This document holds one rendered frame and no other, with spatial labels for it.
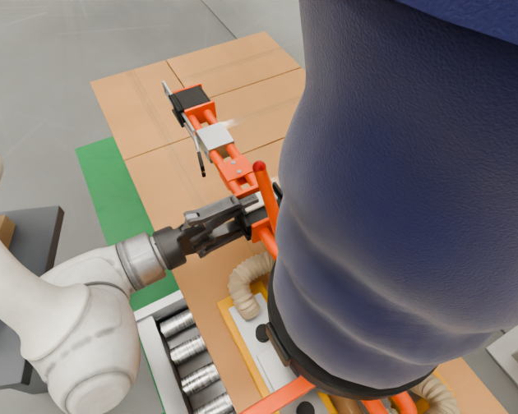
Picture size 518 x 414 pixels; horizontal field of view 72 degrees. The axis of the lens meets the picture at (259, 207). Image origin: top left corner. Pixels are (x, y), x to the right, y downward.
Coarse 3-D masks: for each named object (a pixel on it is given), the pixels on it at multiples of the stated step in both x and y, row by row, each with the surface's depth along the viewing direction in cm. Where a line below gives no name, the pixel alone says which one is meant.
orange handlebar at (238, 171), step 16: (208, 112) 83; (240, 160) 74; (224, 176) 71; (240, 176) 71; (272, 240) 63; (272, 256) 62; (288, 384) 50; (304, 384) 50; (272, 400) 49; (288, 400) 49; (400, 400) 49
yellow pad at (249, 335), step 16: (256, 288) 71; (224, 304) 69; (224, 320) 68; (240, 320) 67; (256, 320) 67; (240, 336) 66; (256, 336) 64; (240, 352) 64; (256, 352) 63; (256, 368) 62; (256, 384) 61; (304, 400) 59; (320, 400) 59
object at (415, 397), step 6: (432, 372) 62; (408, 390) 60; (450, 390) 60; (414, 396) 59; (420, 396) 59; (414, 402) 59; (420, 402) 59; (426, 402) 59; (396, 408) 59; (420, 408) 59; (426, 408) 59
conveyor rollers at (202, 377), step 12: (180, 312) 112; (168, 324) 108; (180, 324) 109; (168, 336) 108; (180, 348) 104; (192, 348) 104; (204, 348) 106; (180, 360) 103; (192, 372) 102; (204, 372) 101; (216, 372) 101; (192, 384) 99; (204, 384) 100; (228, 396) 97; (204, 408) 96; (216, 408) 95; (228, 408) 96
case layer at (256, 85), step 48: (240, 48) 194; (96, 96) 171; (144, 96) 171; (240, 96) 171; (288, 96) 171; (144, 144) 153; (192, 144) 153; (240, 144) 153; (144, 192) 138; (192, 192) 138
